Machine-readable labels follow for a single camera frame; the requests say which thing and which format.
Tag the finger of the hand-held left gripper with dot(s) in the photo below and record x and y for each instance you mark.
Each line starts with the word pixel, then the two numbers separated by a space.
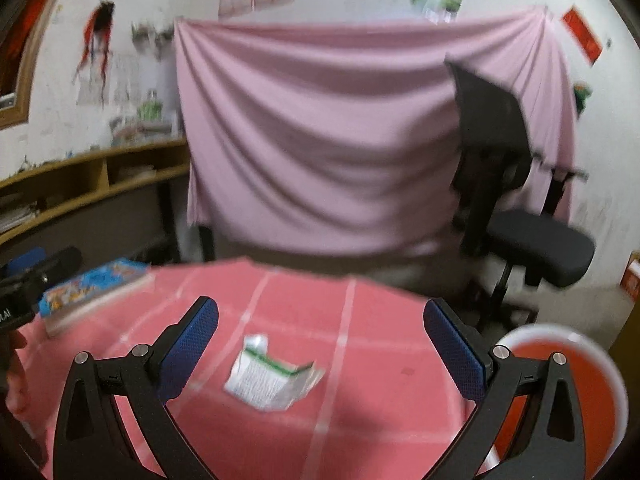
pixel 62 260

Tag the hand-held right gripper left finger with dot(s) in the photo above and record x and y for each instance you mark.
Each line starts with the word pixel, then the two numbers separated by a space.
pixel 192 345

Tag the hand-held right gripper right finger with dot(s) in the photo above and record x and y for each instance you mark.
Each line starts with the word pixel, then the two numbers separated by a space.
pixel 457 355

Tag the white green printed wrapper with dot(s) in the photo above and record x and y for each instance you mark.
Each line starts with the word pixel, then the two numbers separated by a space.
pixel 265 375

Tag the white bin with red bag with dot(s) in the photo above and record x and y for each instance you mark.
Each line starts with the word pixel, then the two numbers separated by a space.
pixel 595 390

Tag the person's left hand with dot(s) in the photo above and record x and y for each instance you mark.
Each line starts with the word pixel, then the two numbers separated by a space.
pixel 17 390

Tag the blue cartoon book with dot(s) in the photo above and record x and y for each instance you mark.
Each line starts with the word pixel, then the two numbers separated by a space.
pixel 85 292

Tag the wooden shelf desk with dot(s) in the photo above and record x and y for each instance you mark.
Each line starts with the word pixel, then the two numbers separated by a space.
pixel 75 175

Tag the wooden framed mirror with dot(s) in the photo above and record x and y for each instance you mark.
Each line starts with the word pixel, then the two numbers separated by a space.
pixel 25 50

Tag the black office chair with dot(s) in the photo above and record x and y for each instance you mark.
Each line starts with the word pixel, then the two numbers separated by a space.
pixel 492 125

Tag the pink hanging cloth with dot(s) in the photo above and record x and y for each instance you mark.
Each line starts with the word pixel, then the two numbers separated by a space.
pixel 325 135

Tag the red tassel wall decoration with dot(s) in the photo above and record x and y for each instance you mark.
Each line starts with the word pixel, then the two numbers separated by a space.
pixel 97 40

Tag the green wall decoration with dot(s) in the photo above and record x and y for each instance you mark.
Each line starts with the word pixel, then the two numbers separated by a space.
pixel 582 97

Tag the red wall paper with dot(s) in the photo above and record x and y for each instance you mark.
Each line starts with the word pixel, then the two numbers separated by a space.
pixel 582 35

